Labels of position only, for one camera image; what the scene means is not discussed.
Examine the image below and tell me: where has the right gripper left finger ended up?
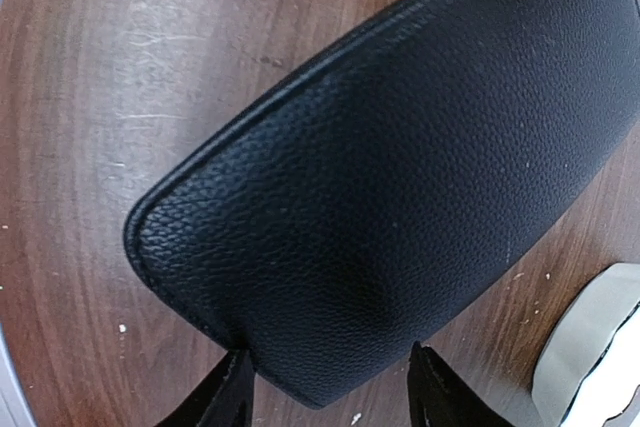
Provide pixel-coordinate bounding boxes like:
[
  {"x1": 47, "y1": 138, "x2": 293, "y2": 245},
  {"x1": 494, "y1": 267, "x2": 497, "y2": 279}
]
[{"x1": 157, "y1": 350, "x2": 255, "y2": 427}]

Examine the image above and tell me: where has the black zip tool case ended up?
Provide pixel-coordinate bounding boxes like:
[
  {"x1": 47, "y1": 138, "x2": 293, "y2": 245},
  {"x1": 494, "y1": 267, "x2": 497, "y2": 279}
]
[{"x1": 124, "y1": 0, "x2": 639, "y2": 408}]

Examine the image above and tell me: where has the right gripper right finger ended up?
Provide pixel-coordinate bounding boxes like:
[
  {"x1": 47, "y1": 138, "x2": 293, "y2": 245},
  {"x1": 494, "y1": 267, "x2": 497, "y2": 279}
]
[{"x1": 407, "y1": 342, "x2": 508, "y2": 427}]

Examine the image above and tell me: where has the white scalloped bowl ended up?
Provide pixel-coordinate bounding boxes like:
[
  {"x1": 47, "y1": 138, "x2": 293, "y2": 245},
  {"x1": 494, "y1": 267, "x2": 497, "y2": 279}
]
[{"x1": 532, "y1": 263, "x2": 639, "y2": 426}]

